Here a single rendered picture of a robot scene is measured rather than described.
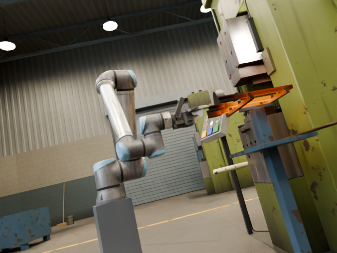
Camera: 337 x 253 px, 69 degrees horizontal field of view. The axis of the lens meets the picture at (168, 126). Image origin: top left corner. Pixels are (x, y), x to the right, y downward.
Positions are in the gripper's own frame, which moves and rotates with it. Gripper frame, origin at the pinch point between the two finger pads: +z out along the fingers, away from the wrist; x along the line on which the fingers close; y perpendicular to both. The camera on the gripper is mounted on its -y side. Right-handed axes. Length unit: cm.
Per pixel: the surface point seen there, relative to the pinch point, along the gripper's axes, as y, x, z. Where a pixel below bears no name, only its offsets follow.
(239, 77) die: -31, -42, 52
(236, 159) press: 23, -487, 243
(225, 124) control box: -5, -90, 52
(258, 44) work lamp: -45, -20, 61
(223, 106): 0.3, 0.5, 11.2
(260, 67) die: -35, -39, 69
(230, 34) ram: -65, -36, 52
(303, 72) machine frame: -11, 2, 66
